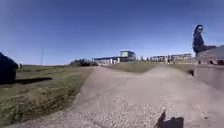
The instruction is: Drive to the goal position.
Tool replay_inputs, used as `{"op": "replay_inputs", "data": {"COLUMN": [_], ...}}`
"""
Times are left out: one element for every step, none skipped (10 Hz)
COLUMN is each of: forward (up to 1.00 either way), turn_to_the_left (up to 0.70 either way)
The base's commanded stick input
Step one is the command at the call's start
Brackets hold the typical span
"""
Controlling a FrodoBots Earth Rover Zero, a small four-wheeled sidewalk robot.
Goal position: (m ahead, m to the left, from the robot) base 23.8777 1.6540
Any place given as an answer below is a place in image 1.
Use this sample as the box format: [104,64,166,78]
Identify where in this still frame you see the building with raised tower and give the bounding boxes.
[93,50,137,66]

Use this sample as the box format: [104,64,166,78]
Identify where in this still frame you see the grass strip between paths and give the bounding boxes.
[103,61,158,75]

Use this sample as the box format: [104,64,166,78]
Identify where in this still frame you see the clump of dark trees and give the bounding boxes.
[69,58,100,67]

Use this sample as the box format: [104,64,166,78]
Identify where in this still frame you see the grey gravel path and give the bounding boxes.
[6,64,224,128]

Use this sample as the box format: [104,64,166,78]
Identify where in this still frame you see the long low building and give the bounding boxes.
[139,53,194,65]

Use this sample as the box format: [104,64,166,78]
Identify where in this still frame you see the dry grass field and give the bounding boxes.
[0,65,96,128]

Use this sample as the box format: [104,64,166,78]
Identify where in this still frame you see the person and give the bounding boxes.
[191,24,218,56]

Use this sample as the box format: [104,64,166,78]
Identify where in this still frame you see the dark bush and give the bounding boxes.
[0,52,20,85]

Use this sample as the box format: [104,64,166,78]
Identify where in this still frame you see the grass patch beside wall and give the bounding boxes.
[167,62,196,76]

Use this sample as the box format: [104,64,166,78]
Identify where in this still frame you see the grey concrete wall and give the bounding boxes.
[193,44,224,92]

